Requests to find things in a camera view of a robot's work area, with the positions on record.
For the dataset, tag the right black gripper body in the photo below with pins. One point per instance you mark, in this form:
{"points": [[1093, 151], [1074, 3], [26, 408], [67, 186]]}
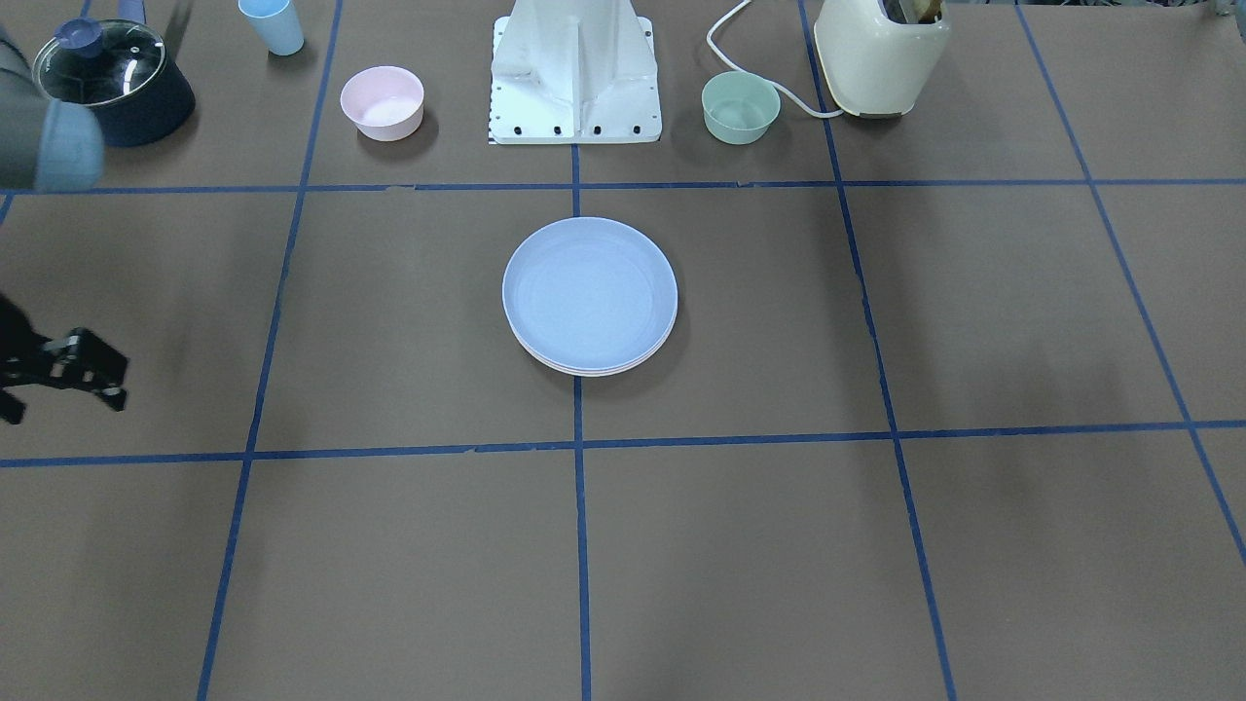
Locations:
{"points": [[68, 366]]}

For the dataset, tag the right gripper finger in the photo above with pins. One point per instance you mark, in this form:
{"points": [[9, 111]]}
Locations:
{"points": [[116, 398], [12, 410]]}

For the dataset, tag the light blue plate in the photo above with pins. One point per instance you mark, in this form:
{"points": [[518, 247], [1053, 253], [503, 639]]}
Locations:
{"points": [[589, 291]]}

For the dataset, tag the pink plate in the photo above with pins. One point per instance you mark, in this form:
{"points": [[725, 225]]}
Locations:
{"points": [[659, 343]]}

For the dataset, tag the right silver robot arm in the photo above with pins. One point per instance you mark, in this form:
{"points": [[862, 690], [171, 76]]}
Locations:
{"points": [[50, 145]]}

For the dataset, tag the dark blue pot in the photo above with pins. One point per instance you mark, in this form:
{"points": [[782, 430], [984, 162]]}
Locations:
{"points": [[123, 72]]}

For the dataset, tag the small blue cup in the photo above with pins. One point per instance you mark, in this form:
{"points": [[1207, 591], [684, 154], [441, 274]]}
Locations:
{"points": [[277, 23]]}

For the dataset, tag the pink bowl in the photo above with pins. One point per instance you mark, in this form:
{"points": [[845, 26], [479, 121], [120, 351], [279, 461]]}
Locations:
{"points": [[386, 103]]}

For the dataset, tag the beige plate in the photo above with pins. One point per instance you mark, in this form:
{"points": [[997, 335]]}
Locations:
{"points": [[569, 370]]}

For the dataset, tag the green cup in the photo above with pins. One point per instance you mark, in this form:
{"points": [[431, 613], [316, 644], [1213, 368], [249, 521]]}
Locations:
{"points": [[739, 107]]}

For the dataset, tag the cream toaster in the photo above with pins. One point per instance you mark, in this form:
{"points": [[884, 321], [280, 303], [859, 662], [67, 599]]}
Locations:
{"points": [[877, 56]]}

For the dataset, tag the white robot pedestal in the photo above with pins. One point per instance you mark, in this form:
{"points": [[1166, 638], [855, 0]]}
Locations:
{"points": [[574, 73]]}

